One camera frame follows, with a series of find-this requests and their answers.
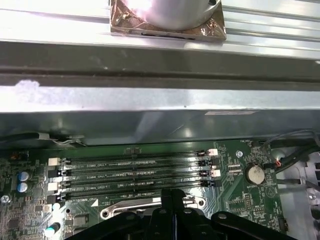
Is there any black and grey PC case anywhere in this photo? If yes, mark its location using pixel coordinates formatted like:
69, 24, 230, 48
0, 41, 320, 240

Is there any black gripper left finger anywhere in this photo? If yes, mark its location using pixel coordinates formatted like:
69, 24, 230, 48
72, 189, 175, 240

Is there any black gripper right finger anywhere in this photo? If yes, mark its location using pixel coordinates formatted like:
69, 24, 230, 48
174, 189, 305, 240

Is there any green motherboard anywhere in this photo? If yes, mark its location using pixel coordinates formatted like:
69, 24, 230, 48
0, 141, 305, 240

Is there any black cable with grey tag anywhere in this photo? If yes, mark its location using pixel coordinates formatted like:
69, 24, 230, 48
0, 133, 50, 144

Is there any blue-top cylindrical capacitor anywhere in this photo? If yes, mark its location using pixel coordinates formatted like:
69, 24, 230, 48
16, 171, 30, 183
16, 181, 30, 193

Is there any brown square mounting plate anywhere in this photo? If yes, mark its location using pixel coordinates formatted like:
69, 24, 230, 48
109, 0, 228, 43

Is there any silver coin cell battery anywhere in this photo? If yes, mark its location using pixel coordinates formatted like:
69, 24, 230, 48
246, 162, 266, 186

